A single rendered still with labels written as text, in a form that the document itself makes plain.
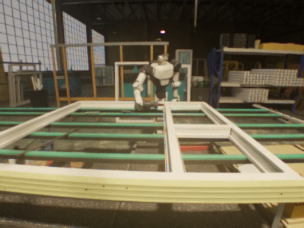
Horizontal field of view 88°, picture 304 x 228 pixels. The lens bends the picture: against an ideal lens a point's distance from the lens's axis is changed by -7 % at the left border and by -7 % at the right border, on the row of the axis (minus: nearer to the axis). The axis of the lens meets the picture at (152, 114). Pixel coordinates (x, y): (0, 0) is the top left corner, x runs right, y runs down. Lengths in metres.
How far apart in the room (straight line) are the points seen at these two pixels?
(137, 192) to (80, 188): 0.19
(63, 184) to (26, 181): 0.14
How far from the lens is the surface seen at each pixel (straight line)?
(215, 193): 0.63
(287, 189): 0.73
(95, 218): 0.99
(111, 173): 0.65
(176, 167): 0.67
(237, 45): 5.98
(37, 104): 5.86
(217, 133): 1.19
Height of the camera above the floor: 1.29
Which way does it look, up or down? 15 degrees down
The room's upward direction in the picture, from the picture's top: straight up
